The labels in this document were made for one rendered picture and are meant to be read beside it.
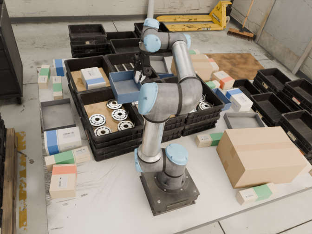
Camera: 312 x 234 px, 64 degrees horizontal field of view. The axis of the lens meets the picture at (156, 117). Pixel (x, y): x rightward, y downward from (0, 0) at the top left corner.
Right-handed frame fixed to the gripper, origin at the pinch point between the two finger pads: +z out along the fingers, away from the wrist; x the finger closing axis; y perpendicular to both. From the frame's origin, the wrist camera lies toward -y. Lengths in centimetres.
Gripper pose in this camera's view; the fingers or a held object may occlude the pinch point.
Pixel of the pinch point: (138, 81)
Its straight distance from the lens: 145.2
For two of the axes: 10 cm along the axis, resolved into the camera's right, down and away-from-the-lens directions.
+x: -9.2, 0.3, -4.0
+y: -3.1, -6.9, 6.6
